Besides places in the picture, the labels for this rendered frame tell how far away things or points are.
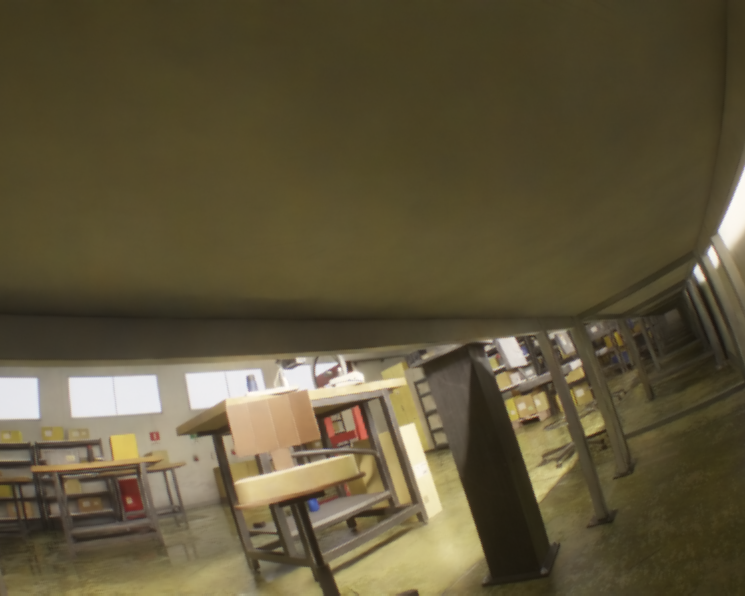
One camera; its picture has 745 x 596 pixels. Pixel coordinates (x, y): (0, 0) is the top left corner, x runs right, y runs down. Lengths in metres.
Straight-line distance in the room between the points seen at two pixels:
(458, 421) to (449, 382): 0.14
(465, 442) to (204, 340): 0.96
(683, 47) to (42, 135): 0.58
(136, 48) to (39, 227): 0.20
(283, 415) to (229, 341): 0.94
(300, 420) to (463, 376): 0.63
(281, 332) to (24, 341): 0.39
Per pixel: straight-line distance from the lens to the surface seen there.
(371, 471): 2.81
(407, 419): 8.00
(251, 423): 1.48
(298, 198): 0.37
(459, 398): 1.29
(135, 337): 0.54
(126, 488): 8.66
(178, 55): 0.26
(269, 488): 1.05
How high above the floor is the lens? 0.65
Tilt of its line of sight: 20 degrees up
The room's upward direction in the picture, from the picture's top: 18 degrees counter-clockwise
